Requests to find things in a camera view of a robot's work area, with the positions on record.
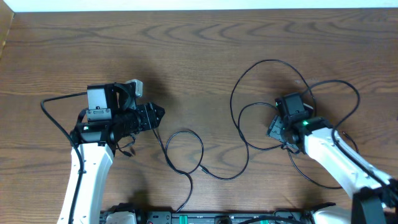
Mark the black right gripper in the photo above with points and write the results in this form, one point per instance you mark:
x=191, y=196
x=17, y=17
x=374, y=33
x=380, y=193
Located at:
x=274, y=130

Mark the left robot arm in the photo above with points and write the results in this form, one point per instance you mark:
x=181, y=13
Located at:
x=112, y=114

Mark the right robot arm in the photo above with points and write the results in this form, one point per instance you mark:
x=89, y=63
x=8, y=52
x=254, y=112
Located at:
x=373, y=192

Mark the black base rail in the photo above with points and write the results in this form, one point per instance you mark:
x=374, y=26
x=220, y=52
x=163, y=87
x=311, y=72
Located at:
x=128, y=213

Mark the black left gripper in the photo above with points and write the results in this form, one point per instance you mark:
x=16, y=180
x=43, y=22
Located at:
x=150, y=119

